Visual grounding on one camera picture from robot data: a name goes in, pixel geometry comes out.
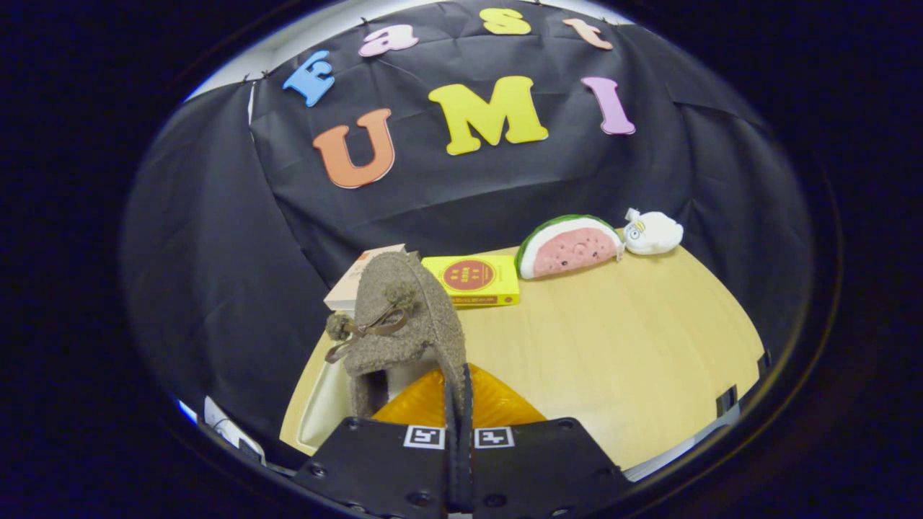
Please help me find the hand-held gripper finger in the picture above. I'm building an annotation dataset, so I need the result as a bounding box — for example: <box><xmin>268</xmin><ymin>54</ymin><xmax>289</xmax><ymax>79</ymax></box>
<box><xmin>461</xmin><ymin>364</ymin><xmax>632</xmax><ymax>519</ymax></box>
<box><xmin>292</xmin><ymin>364</ymin><xmax>462</xmax><ymax>519</ymax></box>

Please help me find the cream storage box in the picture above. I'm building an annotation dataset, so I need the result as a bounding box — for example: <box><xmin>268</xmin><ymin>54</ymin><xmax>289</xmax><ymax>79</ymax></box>
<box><xmin>296</xmin><ymin>353</ymin><xmax>437</xmax><ymax>451</ymax></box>

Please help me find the brown fuzzy slipper shoe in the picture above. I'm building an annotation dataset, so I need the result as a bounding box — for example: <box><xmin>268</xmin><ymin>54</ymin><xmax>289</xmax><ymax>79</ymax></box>
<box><xmin>324</xmin><ymin>251</ymin><xmax>469</xmax><ymax>419</ymax></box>

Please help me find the yellow book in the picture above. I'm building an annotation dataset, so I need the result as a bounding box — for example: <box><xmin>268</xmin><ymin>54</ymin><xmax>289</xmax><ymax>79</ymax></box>
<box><xmin>421</xmin><ymin>254</ymin><xmax>521</xmax><ymax>309</ymax></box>

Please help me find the beige book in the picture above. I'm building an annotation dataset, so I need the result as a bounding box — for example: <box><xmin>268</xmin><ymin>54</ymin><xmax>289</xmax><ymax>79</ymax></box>
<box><xmin>323</xmin><ymin>244</ymin><xmax>407</xmax><ymax>311</ymax></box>

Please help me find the white power strip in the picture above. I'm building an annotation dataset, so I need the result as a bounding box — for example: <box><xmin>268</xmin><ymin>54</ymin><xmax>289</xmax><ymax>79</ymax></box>
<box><xmin>204</xmin><ymin>396</ymin><xmax>264</xmax><ymax>462</ymax></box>

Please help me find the watermelon slice plush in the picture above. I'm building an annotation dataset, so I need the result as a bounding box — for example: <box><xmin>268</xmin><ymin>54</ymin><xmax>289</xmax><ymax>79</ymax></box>
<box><xmin>515</xmin><ymin>214</ymin><xmax>625</xmax><ymax>280</ymax></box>

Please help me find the black backdrop cloth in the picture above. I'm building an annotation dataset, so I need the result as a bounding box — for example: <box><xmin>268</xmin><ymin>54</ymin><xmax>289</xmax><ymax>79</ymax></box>
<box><xmin>119</xmin><ymin>0</ymin><xmax>816</xmax><ymax>448</ymax></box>

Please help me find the white plush toy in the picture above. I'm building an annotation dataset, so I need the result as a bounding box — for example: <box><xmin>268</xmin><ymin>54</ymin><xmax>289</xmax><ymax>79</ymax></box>
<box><xmin>623</xmin><ymin>208</ymin><xmax>684</xmax><ymax>256</ymax></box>

